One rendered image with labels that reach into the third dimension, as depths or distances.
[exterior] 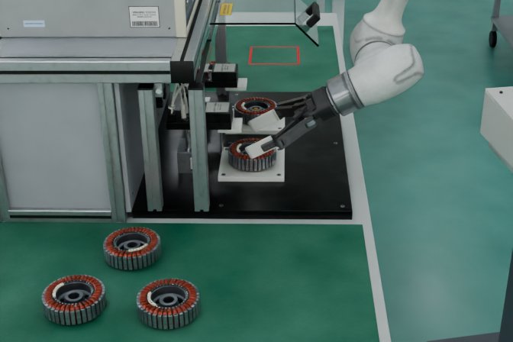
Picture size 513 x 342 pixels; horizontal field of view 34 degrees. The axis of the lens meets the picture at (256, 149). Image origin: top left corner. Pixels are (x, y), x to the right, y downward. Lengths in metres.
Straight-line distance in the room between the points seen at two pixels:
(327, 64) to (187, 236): 1.03
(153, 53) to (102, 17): 0.15
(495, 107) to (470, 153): 1.66
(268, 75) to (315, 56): 0.21
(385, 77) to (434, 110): 2.35
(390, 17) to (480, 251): 1.37
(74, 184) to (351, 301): 0.63
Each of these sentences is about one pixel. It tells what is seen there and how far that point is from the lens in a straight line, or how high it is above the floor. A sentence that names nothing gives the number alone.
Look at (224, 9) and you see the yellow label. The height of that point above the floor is 1.07.
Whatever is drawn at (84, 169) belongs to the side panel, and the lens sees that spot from 1.76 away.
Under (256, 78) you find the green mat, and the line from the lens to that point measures 2.48.
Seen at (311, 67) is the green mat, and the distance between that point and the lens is 2.56.
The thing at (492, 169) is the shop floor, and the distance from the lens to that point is 3.65.
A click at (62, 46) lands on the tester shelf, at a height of 1.11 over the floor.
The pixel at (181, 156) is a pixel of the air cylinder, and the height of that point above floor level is 0.81.
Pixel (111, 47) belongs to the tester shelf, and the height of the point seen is 1.11.
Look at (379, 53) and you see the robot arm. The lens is 1.84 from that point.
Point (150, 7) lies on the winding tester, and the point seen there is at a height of 1.18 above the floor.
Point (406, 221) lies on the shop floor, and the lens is 3.22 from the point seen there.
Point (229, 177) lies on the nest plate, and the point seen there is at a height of 0.78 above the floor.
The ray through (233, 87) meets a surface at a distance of 2.08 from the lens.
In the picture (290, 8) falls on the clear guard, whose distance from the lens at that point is 2.07.
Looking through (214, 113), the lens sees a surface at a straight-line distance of 1.85.
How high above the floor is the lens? 1.69
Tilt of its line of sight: 27 degrees down
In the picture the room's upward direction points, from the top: 1 degrees counter-clockwise
